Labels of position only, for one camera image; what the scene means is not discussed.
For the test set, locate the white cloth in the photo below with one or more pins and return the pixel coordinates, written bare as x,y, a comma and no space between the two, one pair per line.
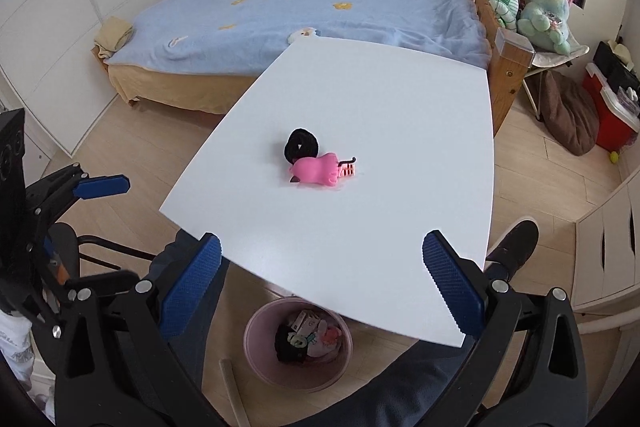
15,357

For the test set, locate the beige folded cloth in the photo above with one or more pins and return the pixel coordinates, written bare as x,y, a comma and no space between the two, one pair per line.
114,37

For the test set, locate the black bag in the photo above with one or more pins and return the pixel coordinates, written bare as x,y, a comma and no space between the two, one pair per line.
615,64

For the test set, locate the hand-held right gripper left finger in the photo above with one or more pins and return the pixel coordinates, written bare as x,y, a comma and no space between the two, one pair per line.
192,287

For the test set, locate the person's black shoe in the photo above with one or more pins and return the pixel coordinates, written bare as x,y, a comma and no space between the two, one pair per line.
517,244

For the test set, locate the yellow ball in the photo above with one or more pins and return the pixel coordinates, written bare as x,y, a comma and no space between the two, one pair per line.
614,157

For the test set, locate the pink paw-shaped toy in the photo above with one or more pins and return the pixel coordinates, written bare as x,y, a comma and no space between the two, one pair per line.
317,169

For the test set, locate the wooden bed footboard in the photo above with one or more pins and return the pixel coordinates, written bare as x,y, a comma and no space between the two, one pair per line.
507,72

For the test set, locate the beige bed base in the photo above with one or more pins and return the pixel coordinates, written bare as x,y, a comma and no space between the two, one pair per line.
175,89

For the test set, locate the person's right leg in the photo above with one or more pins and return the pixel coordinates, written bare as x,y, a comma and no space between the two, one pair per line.
410,387

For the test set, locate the pink trash bin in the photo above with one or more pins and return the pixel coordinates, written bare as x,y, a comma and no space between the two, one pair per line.
260,357

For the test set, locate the pink crumpled bag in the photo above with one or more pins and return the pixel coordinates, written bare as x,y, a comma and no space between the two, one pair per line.
325,353

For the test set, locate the red cooler box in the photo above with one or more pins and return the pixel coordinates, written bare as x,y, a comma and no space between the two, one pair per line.
612,117

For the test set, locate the bed with blue blanket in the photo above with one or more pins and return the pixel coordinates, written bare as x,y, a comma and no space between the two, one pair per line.
325,12

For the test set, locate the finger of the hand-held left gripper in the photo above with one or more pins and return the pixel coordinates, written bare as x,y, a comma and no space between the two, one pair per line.
102,187
115,281

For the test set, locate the black hair scrunchie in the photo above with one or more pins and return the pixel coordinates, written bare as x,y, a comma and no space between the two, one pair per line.
302,146

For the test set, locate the light green plush bear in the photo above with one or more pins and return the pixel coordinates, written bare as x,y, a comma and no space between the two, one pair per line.
545,17

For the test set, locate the brown cushion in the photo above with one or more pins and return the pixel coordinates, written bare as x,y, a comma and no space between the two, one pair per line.
570,114

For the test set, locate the white folding chair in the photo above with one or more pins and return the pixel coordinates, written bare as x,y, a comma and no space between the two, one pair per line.
555,57

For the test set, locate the white curved tube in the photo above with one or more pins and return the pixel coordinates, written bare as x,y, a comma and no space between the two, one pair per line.
615,322

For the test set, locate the white drawer cabinet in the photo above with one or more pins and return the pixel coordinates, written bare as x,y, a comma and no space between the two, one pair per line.
607,252

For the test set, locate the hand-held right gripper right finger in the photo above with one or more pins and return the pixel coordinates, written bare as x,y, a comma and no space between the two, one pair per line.
452,287

